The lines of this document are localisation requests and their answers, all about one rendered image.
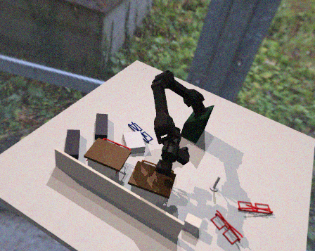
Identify blue-framed glasses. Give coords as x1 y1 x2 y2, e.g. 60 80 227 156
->
128 122 153 143

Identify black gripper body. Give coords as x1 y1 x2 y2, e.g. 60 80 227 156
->
155 160 172 176

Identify long grey flat panel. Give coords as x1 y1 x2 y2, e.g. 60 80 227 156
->
55 148 184 239

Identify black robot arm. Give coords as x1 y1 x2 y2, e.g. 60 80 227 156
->
151 70 208 165

